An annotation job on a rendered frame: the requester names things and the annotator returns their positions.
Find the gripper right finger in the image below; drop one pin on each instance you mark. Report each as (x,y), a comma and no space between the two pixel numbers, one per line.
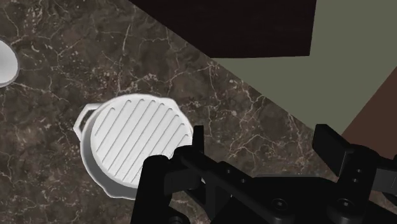
(356,167)

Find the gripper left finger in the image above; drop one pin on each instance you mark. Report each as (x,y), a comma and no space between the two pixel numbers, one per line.
(155,186)

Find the white pot with ribbed lid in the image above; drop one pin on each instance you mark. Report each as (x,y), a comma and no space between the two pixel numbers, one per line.
(133,136)

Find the white round dish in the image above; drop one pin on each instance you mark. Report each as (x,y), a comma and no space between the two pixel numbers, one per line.
(6,65)

